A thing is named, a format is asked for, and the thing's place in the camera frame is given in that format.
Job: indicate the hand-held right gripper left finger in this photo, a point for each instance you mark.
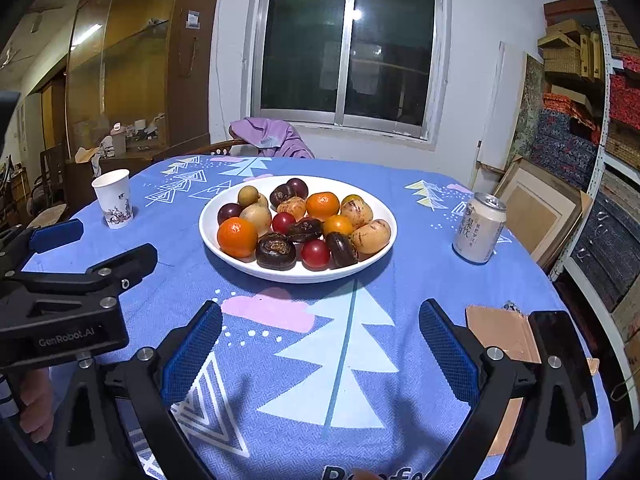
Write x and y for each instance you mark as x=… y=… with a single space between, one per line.
x=192 y=355

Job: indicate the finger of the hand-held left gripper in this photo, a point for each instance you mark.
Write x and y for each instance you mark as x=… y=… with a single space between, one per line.
x=55 y=235
x=125 y=265

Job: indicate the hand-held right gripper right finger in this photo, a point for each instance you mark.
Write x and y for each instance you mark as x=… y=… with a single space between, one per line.
x=447 y=355

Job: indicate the large orange mandarin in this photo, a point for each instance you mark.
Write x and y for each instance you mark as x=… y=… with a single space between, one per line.
x=237 y=236

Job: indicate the dark brown water chestnut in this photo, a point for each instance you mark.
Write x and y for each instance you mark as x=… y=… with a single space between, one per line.
x=304 y=230
x=280 y=195
x=276 y=253
x=342 y=249

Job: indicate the small tan potato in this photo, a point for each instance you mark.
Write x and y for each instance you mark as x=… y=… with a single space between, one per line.
x=248 y=196
x=291 y=207

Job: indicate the large tan potato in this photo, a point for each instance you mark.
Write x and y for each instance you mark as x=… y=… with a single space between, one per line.
x=371 y=236

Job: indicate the white oval plate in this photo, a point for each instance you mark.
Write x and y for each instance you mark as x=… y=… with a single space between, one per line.
x=381 y=212

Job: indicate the small red plum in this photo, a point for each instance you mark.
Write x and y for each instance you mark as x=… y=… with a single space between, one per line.
x=283 y=222
x=315 y=253

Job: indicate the small orange mandarin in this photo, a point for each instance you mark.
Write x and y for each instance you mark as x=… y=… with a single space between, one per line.
x=337 y=225

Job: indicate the yellow orange plum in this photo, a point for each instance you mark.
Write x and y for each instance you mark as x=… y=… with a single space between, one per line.
x=351 y=198

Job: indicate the dark purple plum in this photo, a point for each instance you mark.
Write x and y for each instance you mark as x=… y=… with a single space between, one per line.
x=229 y=212
x=298 y=186

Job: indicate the person's left hand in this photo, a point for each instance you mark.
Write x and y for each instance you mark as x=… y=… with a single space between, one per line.
x=37 y=400

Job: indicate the rose gold wallet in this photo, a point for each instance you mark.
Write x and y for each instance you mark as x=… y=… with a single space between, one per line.
x=500 y=330

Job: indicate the white printed paper cup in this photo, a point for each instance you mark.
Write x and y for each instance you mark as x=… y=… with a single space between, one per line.
x=112 y=200

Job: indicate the metal wallet charm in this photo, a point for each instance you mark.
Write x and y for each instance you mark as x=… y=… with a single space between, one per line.
x=512 y=307

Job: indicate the blue printed tablecloth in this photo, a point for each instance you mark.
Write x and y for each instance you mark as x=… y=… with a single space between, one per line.
x=410 y=270

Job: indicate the black smartphone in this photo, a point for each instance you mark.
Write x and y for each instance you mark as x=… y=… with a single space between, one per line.
x=560 y=335

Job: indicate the white drink can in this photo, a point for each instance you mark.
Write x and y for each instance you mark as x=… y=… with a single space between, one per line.
x=477 y=230

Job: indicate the wooden chair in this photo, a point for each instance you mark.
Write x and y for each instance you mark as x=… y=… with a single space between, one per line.
x=220 y=146

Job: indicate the wooden glass cabinet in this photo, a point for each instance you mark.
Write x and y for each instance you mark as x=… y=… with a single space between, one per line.
x=190 y=85

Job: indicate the purple garment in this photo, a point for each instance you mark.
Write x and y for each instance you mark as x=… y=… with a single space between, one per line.
x=270 y=135

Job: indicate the stack of dark embossed boxes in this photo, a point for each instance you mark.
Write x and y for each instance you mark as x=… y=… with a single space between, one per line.
x=610 y=240

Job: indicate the stack of red blue boxes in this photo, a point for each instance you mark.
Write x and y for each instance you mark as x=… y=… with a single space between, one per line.
x=565 y=145

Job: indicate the white board panel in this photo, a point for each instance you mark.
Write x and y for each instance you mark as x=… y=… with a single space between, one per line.
x=500 y=110

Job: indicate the white paper label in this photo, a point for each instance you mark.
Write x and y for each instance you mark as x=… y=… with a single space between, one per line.
x=192 y=18

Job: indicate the green patterned panel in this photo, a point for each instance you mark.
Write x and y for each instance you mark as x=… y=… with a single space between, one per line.
x=530 y=110

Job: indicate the sliding glass window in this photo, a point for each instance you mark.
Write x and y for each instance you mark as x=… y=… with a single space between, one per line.
x=300 y=45

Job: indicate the white metal shelf rack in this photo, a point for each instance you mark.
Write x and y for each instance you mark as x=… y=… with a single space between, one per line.
x=607 y=110

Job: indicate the stack of woven baskets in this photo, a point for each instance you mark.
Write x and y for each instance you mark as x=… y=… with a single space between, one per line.
x=565 y=55

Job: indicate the wooden picture frame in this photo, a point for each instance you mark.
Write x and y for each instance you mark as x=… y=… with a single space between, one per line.
x=535 y=210

